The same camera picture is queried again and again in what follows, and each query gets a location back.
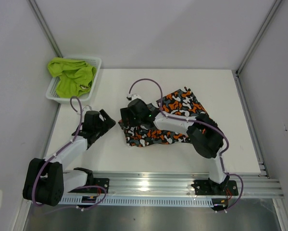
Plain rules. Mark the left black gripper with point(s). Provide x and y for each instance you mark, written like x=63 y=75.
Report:
x=107 y=124

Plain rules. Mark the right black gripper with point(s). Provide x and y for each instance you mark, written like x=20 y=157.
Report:
x=126 y=113

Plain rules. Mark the orange camouflage shorts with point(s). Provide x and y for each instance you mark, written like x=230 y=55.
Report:
x=181 y=102

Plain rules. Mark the green shorts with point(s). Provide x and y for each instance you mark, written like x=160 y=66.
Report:
x=75 y=76

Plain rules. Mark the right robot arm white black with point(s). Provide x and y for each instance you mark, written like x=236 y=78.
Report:
x=204 y=134

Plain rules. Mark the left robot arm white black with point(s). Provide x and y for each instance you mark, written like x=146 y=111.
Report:
x=47 y=180

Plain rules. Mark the white plastic basket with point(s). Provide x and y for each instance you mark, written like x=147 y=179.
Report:
x=51 y=93

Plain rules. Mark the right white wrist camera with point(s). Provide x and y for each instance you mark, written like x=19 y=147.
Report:
x=132 y=97

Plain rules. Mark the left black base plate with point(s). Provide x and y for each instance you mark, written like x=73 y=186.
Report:
x=103 y=182

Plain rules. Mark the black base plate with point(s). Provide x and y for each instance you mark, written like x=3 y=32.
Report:
x=209 y=187
x=103 y=182

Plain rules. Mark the slotted cable duct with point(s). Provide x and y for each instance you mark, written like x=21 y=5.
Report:
x=136 y=201

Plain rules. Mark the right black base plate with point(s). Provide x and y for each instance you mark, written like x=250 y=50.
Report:
x=209 y=187

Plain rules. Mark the aluminium mounting rail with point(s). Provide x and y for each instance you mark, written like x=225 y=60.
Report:
x=179 y=185

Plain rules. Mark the left aluminium frame post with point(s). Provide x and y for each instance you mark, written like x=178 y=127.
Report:
x=44 y=26

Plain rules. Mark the aluminium frame post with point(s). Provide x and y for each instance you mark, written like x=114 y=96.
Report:
x=44 y=26
x=259 y=35

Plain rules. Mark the right aluminium frame post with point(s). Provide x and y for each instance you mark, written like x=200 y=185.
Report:
x=259 y=35

